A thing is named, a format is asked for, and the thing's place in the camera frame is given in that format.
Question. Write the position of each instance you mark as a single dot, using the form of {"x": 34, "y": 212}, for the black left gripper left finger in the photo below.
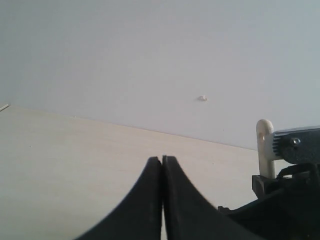
{"x": 139, "y": 215}

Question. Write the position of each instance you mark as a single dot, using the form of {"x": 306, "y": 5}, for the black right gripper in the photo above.
{"x": 287, "y": 207}

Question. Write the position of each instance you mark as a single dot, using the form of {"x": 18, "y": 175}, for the wooden paint brush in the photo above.
{"x": 264, "y": 128}

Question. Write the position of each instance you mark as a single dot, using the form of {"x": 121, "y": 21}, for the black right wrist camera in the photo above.
{"x": 296, "y": 145}

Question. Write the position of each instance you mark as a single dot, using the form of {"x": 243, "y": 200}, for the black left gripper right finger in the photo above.
{"x": 188, "y": 215}

